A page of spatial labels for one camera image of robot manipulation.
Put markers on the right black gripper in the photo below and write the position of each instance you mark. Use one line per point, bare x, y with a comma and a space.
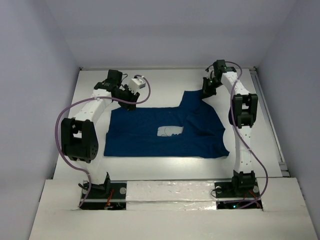
206, 92

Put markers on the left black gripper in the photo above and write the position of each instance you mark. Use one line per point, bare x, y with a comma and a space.
128, 99

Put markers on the blue printed t-shirt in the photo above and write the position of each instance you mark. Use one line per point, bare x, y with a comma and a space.
192, 129

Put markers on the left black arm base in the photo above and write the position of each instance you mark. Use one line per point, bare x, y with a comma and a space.
110, 195

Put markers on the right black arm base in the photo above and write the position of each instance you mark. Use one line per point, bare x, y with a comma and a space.
228, 199

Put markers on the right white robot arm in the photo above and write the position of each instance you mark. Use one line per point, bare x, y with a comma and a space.
242, 116

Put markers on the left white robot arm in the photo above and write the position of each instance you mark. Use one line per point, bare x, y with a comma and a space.
76, 137

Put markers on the white foam strip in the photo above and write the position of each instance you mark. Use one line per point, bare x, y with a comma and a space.
177, 195

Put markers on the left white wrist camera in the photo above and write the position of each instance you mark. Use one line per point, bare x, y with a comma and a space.
136, 83

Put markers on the aluminium rail at right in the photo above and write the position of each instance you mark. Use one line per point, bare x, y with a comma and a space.
267, 117

